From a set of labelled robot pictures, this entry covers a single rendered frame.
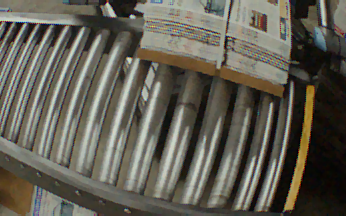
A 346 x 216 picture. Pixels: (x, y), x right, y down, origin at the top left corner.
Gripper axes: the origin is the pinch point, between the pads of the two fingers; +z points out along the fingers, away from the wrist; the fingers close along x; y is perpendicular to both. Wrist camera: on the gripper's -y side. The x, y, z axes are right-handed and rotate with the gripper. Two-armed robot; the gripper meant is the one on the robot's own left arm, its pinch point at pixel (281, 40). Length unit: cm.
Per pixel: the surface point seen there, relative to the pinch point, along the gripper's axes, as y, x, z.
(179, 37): 11.7, 22.3, 27.8
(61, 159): 1, 57, 48
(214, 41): 14.0, 22.7, 19.8
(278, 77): 8.2, 22.3, 1.7
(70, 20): 1, 11, 62
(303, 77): 0.7, 12.4, -8.4
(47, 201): -79, 37, 70
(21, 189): -79, 38, 85
